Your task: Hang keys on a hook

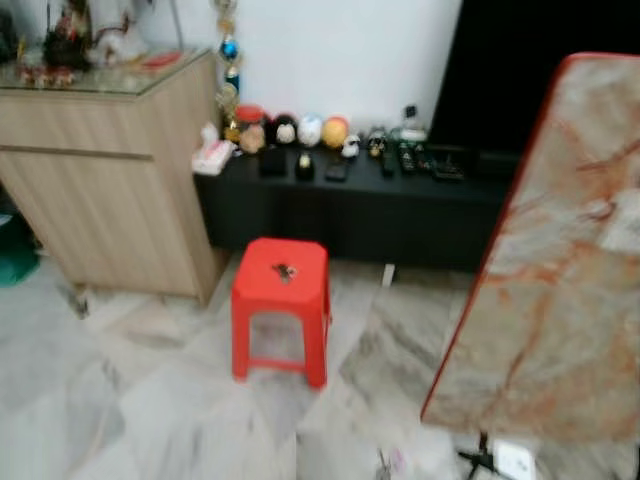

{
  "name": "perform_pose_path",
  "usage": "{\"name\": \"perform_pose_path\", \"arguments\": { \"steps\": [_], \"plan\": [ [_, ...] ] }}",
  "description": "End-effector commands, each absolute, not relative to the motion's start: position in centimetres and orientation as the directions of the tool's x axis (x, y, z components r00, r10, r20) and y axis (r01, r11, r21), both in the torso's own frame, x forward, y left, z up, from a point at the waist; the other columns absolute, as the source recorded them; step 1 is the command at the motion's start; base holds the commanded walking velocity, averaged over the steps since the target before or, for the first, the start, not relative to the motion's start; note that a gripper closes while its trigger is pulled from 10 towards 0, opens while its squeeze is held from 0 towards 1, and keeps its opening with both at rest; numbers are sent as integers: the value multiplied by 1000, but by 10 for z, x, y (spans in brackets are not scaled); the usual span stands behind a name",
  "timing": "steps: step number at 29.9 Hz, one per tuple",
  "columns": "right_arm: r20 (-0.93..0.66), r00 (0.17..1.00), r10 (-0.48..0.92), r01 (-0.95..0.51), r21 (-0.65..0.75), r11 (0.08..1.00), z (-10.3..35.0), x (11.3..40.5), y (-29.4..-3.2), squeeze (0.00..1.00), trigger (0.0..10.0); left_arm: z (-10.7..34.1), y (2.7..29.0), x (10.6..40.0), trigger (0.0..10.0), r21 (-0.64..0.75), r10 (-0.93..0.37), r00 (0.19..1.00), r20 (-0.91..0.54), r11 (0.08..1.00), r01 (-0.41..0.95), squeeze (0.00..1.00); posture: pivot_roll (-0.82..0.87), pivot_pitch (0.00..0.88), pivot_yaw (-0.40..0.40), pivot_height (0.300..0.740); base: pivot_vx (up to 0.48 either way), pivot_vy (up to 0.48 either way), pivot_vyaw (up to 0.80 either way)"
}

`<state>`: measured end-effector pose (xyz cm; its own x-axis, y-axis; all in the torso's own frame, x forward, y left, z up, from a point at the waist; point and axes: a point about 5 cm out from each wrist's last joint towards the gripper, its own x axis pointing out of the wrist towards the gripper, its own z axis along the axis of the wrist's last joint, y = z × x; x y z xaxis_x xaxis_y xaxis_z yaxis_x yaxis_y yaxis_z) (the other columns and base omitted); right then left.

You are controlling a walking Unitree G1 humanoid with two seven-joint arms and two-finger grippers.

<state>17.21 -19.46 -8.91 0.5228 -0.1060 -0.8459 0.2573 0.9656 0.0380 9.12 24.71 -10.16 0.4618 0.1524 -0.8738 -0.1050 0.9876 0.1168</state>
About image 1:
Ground black remote control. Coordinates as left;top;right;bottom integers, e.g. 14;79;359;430
380;140;399;179
398;143;419;176

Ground small dark plush toy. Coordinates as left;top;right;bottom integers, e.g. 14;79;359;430
362;126;389;156

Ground pink white tissue pack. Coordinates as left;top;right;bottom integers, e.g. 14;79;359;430
192;123;237;177

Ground clear jar with red lid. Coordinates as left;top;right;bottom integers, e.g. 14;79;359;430
236;104;267;155

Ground black television screen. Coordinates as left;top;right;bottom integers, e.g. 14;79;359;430
428;0;640;156

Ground light wooden cabinet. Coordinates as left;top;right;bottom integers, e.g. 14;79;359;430
0;48;233;306

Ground white and green holder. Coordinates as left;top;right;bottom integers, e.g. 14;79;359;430
398;105;429;143

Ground thin metal lamp pole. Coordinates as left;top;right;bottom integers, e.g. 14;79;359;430
165;0;186;51

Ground white and red figurine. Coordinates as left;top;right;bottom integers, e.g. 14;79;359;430
95;0;151;66

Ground black flat device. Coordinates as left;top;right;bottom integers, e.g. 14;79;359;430
428;148;469;183

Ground black pouch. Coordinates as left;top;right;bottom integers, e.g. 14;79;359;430
258;148;289;179

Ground orange round plush toy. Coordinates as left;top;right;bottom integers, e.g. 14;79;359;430
321;116;350;150

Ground black flat phone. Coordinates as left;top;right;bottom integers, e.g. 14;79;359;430
324;152;349;183

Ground marble table with red edge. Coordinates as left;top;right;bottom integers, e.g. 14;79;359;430
420;52;640;444

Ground red envelope on wooden tray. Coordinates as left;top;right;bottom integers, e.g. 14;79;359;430
140;50;186;73

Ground black round plush toy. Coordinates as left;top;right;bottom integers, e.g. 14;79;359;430
270;113;299;147

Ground black low TV console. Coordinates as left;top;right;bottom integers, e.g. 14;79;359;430
195;145;526;273

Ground red plastic stool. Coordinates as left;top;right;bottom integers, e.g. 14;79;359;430
231;237;332;390

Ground white round plush toy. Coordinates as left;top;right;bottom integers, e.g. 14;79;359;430
297;114;324;148

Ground black teapot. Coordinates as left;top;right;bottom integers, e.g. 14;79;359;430
42;10;96;71

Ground gold and blue trophy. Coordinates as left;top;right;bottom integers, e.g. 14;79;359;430
212;0;244;141

